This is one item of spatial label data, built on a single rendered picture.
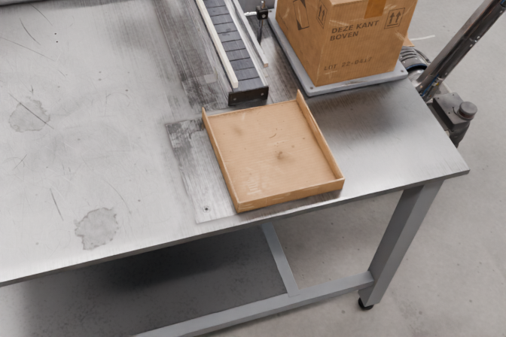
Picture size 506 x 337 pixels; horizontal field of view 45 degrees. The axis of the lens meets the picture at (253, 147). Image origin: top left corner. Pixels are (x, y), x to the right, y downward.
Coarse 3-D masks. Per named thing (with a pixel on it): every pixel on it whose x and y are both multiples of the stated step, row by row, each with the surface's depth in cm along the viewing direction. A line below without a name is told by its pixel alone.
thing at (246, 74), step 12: (204, 0) 177; (216, 0) 177; (216, 12) 174; (228, 12) 174; (204, 24) 170; (216, 24) 170; (228, 24) 170; (228, 36) 167; (240, 36) 168; (228, 48) 164; (240, 48) 164; (240, 60) 161; (240, 72) 158; (252, 72) 159; (240, 84) 155; (252, 84) 156
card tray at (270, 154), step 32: (224, 128) 152; (256, 128) 152; (288, 128) 153; (224, 160) 145; (256, 160) 146; (288, 160) 146; (320, 160) 147; (256, 192) 140; (288, 192) 136; (320, 192) 141
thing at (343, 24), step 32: (288, 0) 165; (320, 0) 146; (352, 0) 142; (384, 0) 145; (416, 0) 149; (288, 32) 170; (320, 32) 150; (352, 32) 150; (384, 32) 154; (320, 64) 155; (352, 64) 159; (384, 64) 164
